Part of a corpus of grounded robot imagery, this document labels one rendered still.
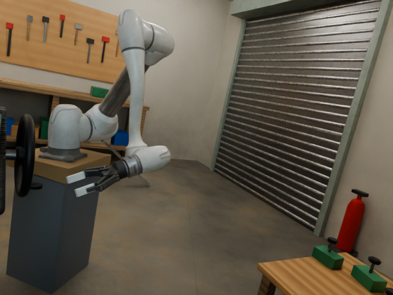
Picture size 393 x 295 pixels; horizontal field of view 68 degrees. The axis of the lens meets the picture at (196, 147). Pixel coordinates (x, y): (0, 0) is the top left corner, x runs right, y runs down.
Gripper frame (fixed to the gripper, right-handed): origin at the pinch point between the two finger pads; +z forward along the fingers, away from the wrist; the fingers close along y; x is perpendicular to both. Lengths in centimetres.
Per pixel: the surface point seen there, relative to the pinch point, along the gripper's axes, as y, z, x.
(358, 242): 10, -216, 141
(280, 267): 49, -59, 42
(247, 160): -156, -240, 121
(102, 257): -54, -12, 80
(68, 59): -315, -76, -29
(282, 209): -79, -219, 151
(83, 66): -312, -92, -19
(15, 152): -2.9, 14.6, -17.4
